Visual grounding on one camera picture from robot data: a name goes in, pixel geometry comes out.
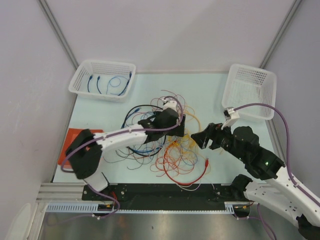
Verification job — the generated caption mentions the aluminium frame post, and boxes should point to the aluminium frame post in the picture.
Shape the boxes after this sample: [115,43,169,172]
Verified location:
[259,0,305,69]
[37,0,79,70]

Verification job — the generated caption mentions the thin orange wire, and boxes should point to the thin orange wire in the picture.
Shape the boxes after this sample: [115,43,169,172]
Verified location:
[149,89,226,178]

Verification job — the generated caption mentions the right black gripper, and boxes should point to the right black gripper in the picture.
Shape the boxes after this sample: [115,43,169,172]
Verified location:
[189,120,247,162]

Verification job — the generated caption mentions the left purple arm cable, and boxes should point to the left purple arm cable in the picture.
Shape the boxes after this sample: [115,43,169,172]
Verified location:
[60,96,185,221]

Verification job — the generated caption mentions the thin blue wire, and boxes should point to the thin blue wire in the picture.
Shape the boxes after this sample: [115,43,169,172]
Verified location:
[107,76,130,96]

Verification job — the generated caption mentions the aluminium frame post right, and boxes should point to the aluminium frame post right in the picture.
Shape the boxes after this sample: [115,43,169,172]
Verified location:
[259,0,305,69]

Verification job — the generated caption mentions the orange plastic bin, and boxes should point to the orange plastic bin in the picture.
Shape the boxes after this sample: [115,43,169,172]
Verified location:
[57,128,103,170]

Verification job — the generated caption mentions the white slotted cable duct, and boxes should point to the white slotted cable duct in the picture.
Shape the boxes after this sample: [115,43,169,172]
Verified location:
[46,202,236,215]

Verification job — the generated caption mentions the left white mesh basket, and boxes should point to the left white mesh basket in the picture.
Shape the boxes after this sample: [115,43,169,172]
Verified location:
[68,59,136,103]

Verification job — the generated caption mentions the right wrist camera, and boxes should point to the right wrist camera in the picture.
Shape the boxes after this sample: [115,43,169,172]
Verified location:
[221,107,240,130]

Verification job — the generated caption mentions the thick red cable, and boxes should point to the thick red cable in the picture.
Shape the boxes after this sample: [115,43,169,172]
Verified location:
[162,143,210,186]

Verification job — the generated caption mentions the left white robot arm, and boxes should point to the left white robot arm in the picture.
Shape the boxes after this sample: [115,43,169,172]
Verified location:
[64,107,186,200]

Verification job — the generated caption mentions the thin white wire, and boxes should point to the thin white wire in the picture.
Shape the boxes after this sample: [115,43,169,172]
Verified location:
[174,172,216,193]

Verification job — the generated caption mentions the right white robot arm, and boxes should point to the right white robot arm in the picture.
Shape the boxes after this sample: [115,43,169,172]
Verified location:
[191,123,320,240]

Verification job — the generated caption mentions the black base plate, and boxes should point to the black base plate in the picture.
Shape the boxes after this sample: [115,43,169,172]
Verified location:
[81,183,261,211]

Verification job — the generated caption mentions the right white mesh basket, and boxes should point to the right white mesh basket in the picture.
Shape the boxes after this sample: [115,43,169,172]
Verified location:
[221,63,277,108]

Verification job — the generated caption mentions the aluminium frame post left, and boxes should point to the aluminium frame post left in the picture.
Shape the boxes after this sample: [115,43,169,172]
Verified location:
[37,0,79,70]

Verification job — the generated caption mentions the white mesh basket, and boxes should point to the white mesh basket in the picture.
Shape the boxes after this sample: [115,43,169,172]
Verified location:
[221,63,277,108]
[68,59,136,103]

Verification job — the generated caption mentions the thick black cable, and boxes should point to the thick black cable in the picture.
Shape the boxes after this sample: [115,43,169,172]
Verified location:
[123,104,167,158]

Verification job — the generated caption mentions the yellow wire bundle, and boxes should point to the yellow wire bundle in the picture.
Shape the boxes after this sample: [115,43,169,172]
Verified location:
[167,134,201,156]

